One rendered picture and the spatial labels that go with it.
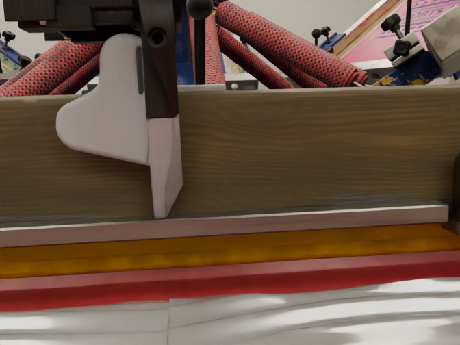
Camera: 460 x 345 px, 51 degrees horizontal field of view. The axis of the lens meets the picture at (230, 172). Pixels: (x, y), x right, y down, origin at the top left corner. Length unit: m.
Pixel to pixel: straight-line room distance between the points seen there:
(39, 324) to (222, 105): 0.14
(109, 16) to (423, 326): 0.20
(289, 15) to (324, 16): 0.32
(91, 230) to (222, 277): 0.08
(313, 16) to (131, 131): 4.42
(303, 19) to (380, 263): 4.35
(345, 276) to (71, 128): 0.17
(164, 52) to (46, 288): 0.15
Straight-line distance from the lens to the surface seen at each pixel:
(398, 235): 0.31
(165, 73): 0.22
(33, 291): 0.29
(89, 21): 0.25
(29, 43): 4.61
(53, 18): 0.25
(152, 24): 0.22
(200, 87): 0.54
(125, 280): 0.29
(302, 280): 0.28
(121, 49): 0.25
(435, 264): 0.32
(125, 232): 0.25
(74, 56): 0.94
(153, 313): 0.22
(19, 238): 0.26
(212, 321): 0.21
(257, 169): 0.26
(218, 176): 0.26
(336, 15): 4.71
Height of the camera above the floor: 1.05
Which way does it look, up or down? 8 degrees down
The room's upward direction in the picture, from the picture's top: 2 degrees counter-clockwise
